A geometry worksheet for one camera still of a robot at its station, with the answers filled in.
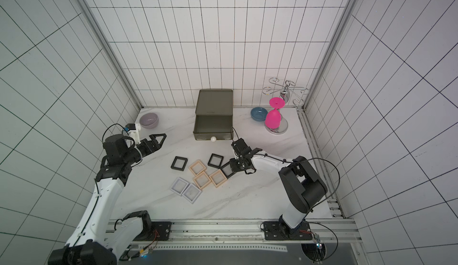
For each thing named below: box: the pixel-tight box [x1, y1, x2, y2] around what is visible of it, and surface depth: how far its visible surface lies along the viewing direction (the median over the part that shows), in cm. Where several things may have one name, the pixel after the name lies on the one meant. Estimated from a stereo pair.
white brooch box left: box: [169, 177, 190, 197], surface depth 86 cm
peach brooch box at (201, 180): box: [193, 170, 212, 190], surface depth 89 cm
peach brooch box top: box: [188, 159, 207, 177], surface depth 92 cm
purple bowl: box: [138, 112, 160, 129], surface depth 109 cm
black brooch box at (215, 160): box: [207, 152, 224, 169], surface depth 96 cm
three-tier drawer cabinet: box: [193, 89, 235, 143], surface depth 92 cm
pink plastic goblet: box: [264, 96, 286, 130], surface depth 89 cm
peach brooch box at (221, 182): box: [208, 168, 228, 189], surface depth 88 cm
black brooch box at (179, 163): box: [170, 155, 188, 172], surface depth 95 cm
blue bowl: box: [250, 106, 269, 122], surface depth 116 cm
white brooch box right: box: [181, 183, 203, 205], surface depth 85 cm
